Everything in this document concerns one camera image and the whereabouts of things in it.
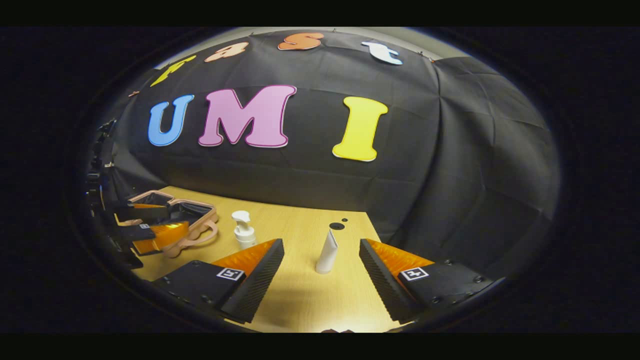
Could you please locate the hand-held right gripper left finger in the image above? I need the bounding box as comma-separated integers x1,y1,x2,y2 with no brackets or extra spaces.
152,238,285,324

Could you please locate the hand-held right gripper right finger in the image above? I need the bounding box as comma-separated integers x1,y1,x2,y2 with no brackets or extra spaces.
359,238,506,323

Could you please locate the pink hard-shell suitcase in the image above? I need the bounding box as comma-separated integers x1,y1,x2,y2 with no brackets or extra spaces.
114,190,220,259

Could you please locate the white squeeze tube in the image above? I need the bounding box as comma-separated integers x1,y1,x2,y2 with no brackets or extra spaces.
315,228,340,275

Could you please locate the black backdrop cloth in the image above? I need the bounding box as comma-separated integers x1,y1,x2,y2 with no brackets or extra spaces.
97,29,561,281

